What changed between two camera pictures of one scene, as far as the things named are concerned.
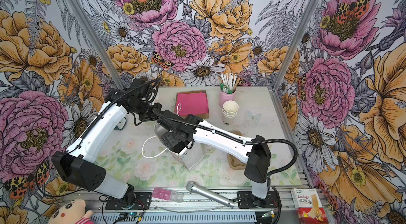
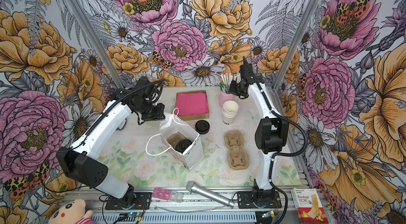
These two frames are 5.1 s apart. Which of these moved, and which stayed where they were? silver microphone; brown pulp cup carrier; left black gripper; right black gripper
Moved: right black gripper
Stayed: brown pulp cup carrier; left black gripper; silver microphone
